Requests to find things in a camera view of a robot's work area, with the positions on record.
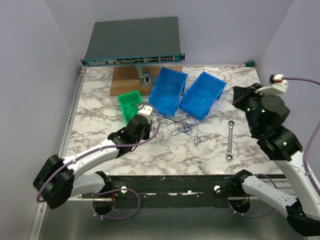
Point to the green plastic bin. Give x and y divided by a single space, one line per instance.
128 103

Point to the grey metal stand bracket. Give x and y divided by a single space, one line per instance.
147 78

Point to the grey network switch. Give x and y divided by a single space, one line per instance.
134 42

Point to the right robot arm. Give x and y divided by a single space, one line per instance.
302 210

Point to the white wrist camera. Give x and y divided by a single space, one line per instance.
145 111
278 86

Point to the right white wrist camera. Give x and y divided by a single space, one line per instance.
278 86

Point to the blue plastic bin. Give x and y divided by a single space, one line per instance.
201 95
167 90

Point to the wooden base board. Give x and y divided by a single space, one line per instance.
126 79

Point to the green handled screwdriver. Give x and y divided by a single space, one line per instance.
249 64

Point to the grey ratchet wrench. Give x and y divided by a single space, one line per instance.
229 155

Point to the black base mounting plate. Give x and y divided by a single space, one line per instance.
168 191

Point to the aluminium side rail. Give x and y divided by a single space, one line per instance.
72 113

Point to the right blue plastic bin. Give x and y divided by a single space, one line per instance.
201 95

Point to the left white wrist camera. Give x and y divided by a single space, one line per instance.
145 111

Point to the left blue plastic bin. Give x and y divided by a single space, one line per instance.
167 90

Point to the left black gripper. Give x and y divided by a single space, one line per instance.
147 136

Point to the chrome combination wrench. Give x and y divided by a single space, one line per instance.
177 123

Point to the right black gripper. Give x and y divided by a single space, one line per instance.
240 92

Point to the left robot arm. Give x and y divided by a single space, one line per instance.
55 180

